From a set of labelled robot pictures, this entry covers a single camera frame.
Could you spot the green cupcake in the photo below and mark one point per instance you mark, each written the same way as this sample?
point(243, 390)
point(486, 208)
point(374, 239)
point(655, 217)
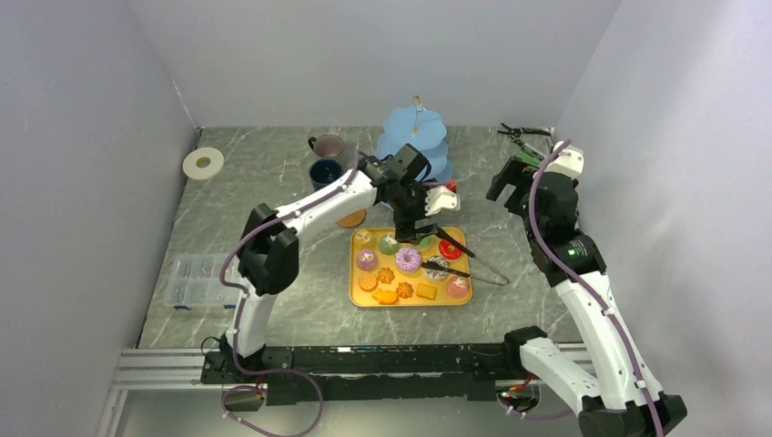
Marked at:
point(388, 245)

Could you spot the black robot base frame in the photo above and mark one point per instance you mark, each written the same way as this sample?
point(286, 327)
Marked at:
point(289, 375)

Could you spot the clear plastic screw box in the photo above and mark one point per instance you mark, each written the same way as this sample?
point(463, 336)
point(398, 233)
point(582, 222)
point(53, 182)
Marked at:
point(193, 282)

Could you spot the pink cupcake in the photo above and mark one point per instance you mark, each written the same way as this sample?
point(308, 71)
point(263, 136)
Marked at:
point(458, 287)

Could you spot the black food tongs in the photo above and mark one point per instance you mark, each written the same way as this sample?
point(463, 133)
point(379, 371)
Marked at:
point(452, 243)

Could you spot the white tape roll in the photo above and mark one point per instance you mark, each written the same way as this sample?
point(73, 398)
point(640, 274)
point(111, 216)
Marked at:
point(203, 163)

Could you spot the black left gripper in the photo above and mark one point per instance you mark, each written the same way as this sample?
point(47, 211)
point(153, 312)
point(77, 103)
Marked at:
point(406, 230)

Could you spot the yellow cupcake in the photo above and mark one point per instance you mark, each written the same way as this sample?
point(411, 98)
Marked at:
point(363, 239)

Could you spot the red frosted donut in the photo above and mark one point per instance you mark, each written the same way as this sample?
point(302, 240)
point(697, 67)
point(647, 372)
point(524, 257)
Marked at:
point(448, 251)

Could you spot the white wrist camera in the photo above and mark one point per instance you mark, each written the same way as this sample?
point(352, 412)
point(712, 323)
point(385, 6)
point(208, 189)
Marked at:
point(569, 162)
point(440, 198)

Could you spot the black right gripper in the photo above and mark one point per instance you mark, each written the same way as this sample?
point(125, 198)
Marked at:
point(513, 173)

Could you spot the purple-grey mug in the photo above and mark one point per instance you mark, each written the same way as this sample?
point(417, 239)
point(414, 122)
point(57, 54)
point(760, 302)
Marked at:
point(327, 146)

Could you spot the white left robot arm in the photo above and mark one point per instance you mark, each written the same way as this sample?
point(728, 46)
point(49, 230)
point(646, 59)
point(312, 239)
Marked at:
point(269, 250)

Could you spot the green white electronic box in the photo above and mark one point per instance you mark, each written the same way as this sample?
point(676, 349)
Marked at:
point(530, 156)

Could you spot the dark blue mug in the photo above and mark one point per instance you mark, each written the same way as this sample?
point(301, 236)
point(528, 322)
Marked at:
point(324, 172)

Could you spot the orange fish-shaped cookie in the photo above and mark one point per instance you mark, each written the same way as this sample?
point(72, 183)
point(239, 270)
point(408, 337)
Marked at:
point(386, 297)

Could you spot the purple cupcake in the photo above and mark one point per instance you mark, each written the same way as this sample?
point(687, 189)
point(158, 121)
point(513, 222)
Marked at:
point(366, 260)

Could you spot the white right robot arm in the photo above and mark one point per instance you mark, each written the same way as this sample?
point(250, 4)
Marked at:
point(620, 396)

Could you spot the square cracker biscuit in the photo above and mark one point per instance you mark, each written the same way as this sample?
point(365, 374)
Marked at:
point(425, 291)

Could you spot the dark orange swirl cookie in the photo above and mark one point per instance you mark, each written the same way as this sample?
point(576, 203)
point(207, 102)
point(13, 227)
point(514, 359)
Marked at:
point(404, 290)

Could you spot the black pliers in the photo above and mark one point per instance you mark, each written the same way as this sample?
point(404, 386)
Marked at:
point(518, 132)

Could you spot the chocolate white sprinkled donut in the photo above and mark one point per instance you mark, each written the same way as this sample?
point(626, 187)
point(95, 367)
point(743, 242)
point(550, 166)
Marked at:
point(435, 272)

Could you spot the green frosted donut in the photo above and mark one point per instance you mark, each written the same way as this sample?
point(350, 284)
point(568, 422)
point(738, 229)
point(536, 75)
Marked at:
point(425, 244)

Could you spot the right wooden coaster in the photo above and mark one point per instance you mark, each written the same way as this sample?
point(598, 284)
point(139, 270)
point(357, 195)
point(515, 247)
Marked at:
point(353, 219)

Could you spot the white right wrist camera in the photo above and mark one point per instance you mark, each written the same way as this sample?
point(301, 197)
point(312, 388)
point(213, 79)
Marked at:
point(569, 162)

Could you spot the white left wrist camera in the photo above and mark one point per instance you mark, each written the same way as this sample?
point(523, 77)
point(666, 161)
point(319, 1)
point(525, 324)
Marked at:
point(440, 198)

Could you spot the blue three-tier cake stand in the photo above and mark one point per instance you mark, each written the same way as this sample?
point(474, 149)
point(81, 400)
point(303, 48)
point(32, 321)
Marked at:
point(423, 129)

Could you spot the round orange cookie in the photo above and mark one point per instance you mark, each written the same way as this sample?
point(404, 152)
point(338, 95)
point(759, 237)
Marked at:
point(368, 281)

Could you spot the yellow serving tray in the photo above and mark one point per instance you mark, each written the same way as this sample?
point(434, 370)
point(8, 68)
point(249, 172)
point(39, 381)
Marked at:
point(363, 299)

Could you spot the purple sprinkled donut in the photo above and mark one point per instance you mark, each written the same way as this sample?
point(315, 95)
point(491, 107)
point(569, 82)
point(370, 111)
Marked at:
point(408, 260)

